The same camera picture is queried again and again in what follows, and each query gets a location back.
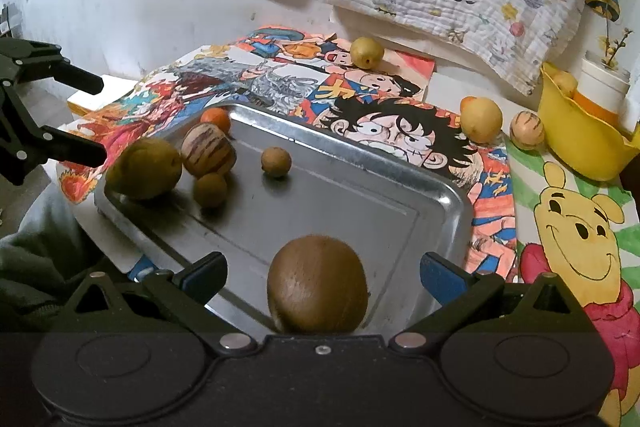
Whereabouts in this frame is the small striped pepino melon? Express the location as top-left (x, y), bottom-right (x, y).
top-left (510, 110), bottom-right (546, 151)

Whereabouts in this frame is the black-haired cartoon face drawing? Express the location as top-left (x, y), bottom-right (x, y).
top-left (300, 77), bottom-right (518, 284)

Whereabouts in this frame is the brown kiwi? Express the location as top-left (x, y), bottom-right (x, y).
top-left (266, 234), bottom-right (370, 335)

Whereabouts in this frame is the yellow plastic bowl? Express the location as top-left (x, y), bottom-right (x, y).
top-left (537, 61), bottom-right (640, 182)

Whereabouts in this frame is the large green pear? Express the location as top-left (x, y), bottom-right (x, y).
top-left (105, 138), bottom-right (183, 201)

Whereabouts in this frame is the fiery warrior drawing sheet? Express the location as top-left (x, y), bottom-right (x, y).
top-left (57, 52), bottom-right (321, 208)

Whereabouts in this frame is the small orange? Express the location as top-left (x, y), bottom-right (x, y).
top-left (200, 107), bottom-right (232, 134)

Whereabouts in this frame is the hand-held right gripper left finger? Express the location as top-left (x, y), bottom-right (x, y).
top-left (64, 251), bottom-right (261, 356)

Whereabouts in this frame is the brown longan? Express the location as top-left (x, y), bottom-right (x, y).
top-left (260, 146), bottom-right (292, 178)
top-left (193, 172), bottom-right (229, 208)

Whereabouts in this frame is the colourful cartoon characters drawing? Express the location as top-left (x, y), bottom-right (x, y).
top-left (235, 26), bottom-right (437, 105)

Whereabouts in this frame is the yellow bear drawing sheet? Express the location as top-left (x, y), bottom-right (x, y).
top-left (505, 137), bottom-right (640, 423)

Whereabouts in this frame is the metal baking tray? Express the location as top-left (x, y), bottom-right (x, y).
top-left (94, 103), bottom-right (475, 338)

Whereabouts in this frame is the yellow fruit in bowl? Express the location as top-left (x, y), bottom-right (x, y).
top-left (551, 71), bottom-right (579, 100)

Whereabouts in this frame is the smooth yellow fruit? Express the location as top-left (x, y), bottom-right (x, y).
top-left (460, 96), bottom-right (504, 144)

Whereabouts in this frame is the round yellow-green pear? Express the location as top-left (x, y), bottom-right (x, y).
top-left (349, 37), bottom-right (385, 70)

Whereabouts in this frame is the grey clothing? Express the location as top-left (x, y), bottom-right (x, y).
top-left (0, 184), bottom-right (141, 333)

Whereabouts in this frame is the white box with yellow trim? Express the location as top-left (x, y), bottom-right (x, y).
top-left (66, 73), bottom-right (151, 118)

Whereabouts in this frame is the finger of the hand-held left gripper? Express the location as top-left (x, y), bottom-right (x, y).
top-left (0, 38), bottom-right (105, 96)
top-left (0, 81), bottom-right (109, 186)

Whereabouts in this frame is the large striped pepino melon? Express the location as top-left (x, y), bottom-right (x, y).
top-left (181, 123), bottom-right (237, 178)

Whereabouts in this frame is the white jar with orange band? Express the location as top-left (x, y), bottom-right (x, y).
top-left (572, 52), bottom-right (632, 128)

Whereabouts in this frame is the dry twig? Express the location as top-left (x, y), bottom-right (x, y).
top-left (597, 19), bottom-right (632, 70)

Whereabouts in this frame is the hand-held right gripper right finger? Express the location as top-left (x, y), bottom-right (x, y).
top-left (387, 251), bottom-right (583, 356)

